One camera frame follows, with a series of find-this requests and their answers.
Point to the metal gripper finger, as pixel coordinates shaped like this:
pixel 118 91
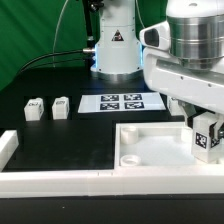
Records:
pixel 218 127

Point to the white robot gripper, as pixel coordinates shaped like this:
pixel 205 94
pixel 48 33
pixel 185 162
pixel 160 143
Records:
pixel 164 74

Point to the black vertical pole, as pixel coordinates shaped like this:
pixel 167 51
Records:
pixel 90 38

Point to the white square tabletop part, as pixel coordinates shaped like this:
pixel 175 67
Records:
pixel 155 144

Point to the white sheet with markers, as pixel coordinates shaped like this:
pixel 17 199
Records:
pixel 120 102

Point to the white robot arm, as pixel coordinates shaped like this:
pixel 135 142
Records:
pixel 182 57

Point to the white U-shaped fence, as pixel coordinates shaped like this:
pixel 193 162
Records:
pixel 141 180

